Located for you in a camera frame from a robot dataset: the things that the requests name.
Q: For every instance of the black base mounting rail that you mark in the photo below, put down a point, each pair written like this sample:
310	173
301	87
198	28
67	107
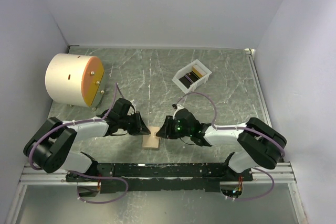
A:
173	176

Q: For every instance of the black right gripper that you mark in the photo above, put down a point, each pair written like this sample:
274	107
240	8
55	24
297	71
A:
166	131

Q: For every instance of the beige leather card holder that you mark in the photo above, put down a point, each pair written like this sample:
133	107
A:
151	141

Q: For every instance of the aluminium frame extrusion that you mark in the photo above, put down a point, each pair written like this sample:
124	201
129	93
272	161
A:
144	77

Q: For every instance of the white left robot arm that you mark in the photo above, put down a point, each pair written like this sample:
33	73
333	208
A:
50	148

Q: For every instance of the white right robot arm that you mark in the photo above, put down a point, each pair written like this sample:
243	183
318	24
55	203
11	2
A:
262	145

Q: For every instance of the white plastic card tray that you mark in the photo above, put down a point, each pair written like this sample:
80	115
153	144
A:
187	69

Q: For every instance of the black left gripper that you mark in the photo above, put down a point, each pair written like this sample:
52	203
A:
140	128

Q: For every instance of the cream cylindrical drawer cabinet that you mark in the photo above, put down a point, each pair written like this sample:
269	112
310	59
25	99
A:
75	80

